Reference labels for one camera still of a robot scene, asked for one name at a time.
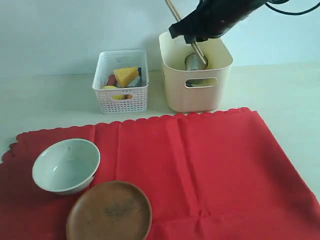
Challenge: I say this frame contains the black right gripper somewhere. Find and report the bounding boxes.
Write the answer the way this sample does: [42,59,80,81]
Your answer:
[168,0,265,44]

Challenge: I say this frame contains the stainless steel cup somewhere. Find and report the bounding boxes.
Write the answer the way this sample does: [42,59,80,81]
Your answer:
[184,53,208,71]

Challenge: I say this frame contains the wooden chopstick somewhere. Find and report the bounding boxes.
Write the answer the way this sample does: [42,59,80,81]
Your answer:
[165,0,208,64]
[165,0,208,68]

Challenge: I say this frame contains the milk carton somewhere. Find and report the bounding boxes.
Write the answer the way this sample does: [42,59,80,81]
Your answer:
[125,68,141,88]

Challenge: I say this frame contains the yellow cheese wedge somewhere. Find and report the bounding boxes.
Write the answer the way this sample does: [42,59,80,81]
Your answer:
[113,66,139,88]

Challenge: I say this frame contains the red sausage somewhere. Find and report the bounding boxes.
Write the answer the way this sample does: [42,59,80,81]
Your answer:
[106,74,117,87]

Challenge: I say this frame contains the yellow lemon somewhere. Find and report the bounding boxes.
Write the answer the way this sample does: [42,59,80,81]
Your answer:
[102,85,118,90]

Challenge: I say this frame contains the pale green ceramic bowl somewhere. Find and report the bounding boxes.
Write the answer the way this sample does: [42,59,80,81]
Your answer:
[32,138,101,196]

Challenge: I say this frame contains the dark wooden spoon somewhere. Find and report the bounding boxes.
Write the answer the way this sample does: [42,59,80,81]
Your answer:
[185,79,201,88]

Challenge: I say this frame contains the brown egg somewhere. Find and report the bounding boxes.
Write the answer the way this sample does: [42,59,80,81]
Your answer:
[112,94,133,101]

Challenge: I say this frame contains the cream plastic bin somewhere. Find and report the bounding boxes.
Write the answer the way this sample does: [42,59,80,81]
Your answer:
[159,32,233,113]

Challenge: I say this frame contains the white perforated plastic basket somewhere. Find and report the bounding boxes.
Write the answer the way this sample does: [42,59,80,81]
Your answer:
[92,49,149,114]

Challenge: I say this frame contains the red scalloped table cloth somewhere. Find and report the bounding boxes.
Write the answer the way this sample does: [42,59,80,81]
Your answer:
[0,107,320,240]

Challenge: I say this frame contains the brown wooden plate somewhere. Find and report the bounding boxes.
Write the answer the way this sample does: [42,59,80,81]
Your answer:
[66,180,153,240]

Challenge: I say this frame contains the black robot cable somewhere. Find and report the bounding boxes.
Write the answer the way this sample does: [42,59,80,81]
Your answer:
[264,0,320,16]

